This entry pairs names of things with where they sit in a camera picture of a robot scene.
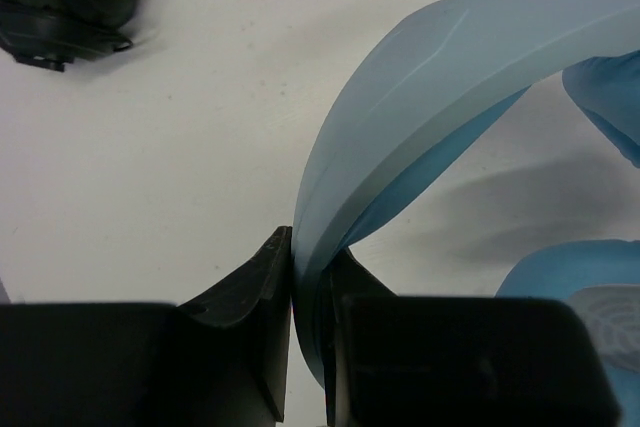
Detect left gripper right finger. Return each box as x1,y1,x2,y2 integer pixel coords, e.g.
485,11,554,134
319,251,621,426

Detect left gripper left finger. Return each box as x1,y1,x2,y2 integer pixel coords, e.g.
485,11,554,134
1,226,292,426

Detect black headphones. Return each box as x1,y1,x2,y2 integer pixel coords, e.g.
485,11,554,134
1,0,139,72

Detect large light blue headphones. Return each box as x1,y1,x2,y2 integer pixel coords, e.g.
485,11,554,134
291,0,640,427

